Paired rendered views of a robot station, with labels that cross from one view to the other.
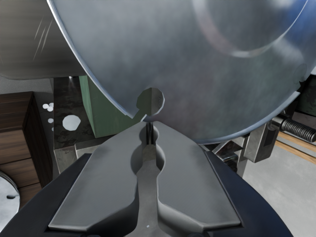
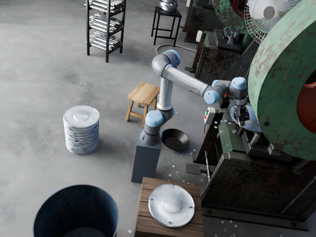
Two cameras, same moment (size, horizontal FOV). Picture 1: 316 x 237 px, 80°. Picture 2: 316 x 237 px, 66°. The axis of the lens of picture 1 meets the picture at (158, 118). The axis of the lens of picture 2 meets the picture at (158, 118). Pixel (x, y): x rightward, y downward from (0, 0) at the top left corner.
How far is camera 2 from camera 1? 1.64 m
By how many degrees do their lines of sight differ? 79
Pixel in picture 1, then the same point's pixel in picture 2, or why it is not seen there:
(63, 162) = (225, 156)
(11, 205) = (190, 212)
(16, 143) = (196, 189)
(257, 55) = (255, 124)
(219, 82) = (250, 125)
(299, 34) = not seen: hidden behind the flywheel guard
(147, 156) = (247, 158)
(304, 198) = not seen: outside the picture
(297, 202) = not seen: outside the picture
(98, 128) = (233, 147)
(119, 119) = (237, 147)
